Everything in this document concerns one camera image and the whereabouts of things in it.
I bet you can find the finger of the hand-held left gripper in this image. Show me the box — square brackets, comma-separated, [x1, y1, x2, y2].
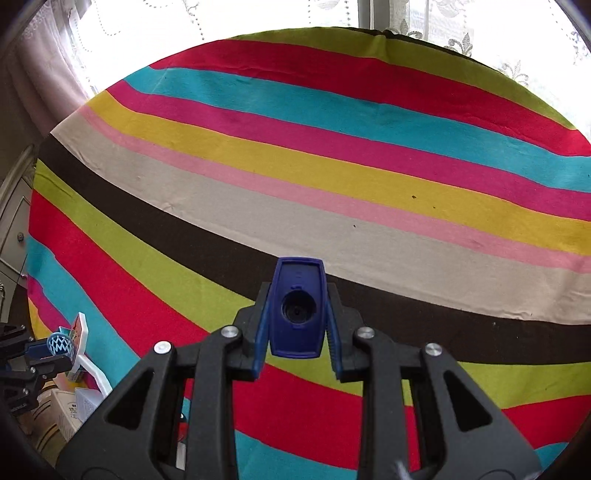
[21, 342, 75, 385]
[0, 323, 28, 352]

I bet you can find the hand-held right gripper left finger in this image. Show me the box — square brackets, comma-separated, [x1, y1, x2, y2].
[55, 281, 279, 480]

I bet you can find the white carton box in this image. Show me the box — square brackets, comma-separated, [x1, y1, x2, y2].
[39, 388, 100, 444]

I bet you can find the striped colourful blanket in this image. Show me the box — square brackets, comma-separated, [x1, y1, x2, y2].
[27, 27, 591, 480]

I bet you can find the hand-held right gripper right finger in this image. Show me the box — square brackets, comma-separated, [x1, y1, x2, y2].
[324, 282, 543, 480]

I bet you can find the pale pink curtain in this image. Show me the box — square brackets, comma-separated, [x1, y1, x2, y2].
[0, 11, 95, 137]

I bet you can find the toy basketball hoop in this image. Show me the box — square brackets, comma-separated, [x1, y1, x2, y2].
[46, 312, 113, 398]

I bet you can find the grey cabinet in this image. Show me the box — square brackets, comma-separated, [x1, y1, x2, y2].
[0, 145, 37, 301]

